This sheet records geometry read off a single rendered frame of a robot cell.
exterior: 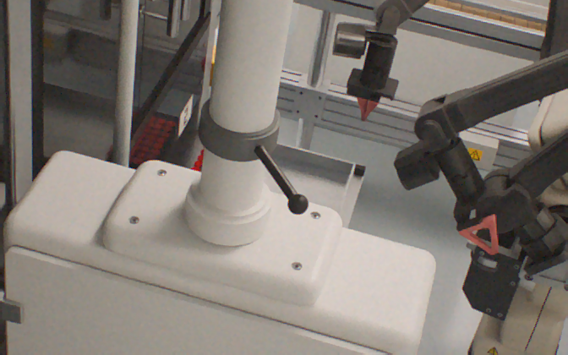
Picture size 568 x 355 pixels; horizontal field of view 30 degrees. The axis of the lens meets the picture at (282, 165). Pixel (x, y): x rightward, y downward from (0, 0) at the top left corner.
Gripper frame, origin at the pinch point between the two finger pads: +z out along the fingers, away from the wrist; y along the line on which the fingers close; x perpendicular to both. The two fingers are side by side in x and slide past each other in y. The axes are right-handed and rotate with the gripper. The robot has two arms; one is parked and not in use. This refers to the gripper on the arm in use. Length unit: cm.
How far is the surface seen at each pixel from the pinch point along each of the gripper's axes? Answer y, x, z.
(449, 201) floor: -30, -120, 107
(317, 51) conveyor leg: 23, -86, 41
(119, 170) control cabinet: 23, 91, -45
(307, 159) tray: 10.6, -5.8, 19.8
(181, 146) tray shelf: 39.0, 0.4, 21.8
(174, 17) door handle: 32, 42, -37
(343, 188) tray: 0.5, -0.3, 20.7
